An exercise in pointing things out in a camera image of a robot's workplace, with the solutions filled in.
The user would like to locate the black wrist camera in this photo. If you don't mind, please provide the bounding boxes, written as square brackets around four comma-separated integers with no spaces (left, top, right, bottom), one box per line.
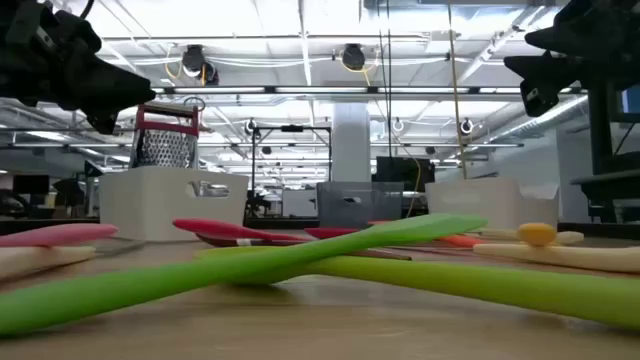
[519,79,551,119]
[87,110,120,135]

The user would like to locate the silver ventilation duct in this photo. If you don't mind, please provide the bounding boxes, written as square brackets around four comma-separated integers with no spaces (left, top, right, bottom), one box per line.
[487,94,590,146]

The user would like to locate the grey computer cart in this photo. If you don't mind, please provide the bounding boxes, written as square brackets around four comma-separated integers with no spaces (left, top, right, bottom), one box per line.
[569,168,640,224]

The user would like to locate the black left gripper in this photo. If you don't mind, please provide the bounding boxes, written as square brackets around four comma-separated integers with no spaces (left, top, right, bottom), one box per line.
[0,0,156,119]

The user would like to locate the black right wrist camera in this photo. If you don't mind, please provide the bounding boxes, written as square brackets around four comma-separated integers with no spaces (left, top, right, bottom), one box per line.
[519,79,551,119]

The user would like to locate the large green silicone spoon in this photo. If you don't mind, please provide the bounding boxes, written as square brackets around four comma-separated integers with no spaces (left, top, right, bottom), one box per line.
[192,246,640,332]

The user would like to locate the white building column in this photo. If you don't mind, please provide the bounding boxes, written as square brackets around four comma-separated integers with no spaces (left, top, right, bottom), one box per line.
[331,102,372,184]

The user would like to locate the tall wooden stick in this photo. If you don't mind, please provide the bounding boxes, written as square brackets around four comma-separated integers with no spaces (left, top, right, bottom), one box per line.
[446,0,469,180]

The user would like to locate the black monitor stand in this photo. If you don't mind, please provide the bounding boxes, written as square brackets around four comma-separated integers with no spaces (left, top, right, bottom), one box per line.
[587,82,615,176]

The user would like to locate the small orange silicone spoon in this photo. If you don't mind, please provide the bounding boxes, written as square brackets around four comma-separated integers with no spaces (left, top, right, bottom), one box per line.
[367,219,485,249]

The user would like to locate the white plastic bin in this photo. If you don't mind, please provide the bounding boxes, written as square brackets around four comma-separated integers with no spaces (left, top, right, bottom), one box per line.
[98,166,250,242]
[425,177,560,239]

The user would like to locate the black hanging cable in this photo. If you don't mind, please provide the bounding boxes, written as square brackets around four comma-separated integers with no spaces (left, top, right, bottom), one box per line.
[385,0,395,146]
[376,0,387,146]

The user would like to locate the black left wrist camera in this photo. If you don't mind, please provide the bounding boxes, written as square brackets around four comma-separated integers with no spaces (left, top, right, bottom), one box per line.
[87,110,120,135]

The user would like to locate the small red silicone spoon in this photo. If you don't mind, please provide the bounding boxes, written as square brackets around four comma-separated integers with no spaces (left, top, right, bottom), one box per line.
[172,218,314,243]

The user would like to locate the grey translucent plastic bin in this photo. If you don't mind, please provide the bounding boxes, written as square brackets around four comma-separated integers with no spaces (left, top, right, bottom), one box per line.
[316,181,405,230]

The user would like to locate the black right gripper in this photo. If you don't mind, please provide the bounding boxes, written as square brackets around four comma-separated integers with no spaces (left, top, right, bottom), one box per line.
[503,0,640,89]

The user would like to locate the thin yellow background cable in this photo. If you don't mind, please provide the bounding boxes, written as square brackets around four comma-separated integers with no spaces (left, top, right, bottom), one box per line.
[403,147,424,220]

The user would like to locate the black background frame rig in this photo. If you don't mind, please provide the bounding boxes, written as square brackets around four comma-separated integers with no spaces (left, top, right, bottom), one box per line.
[251,124,333,221]

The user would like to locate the black aluminium table frame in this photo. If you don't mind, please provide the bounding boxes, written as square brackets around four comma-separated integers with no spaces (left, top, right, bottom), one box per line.
[0,217,640,240]

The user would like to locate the blue screen computer monitor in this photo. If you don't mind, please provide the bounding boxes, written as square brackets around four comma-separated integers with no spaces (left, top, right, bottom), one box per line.
[619,84,640,124]

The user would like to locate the small green silicone spoon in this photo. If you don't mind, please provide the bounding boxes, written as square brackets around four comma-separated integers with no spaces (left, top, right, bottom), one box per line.
[0,213,489,337]

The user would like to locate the black ceiling cord reel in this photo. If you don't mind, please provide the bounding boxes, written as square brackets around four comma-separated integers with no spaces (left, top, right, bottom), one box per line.
[181,43,220,86]
[341,43,367,72]

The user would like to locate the brown wooden spoon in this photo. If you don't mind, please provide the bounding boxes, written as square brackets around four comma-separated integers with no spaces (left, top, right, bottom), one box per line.
[195,232,412,262]

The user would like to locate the red metal box grater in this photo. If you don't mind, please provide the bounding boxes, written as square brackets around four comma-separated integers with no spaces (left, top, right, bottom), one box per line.
[128,102,201,170]

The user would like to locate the pink silicone spoon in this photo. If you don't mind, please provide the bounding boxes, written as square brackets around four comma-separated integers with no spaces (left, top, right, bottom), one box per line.
[0,223,120,249]

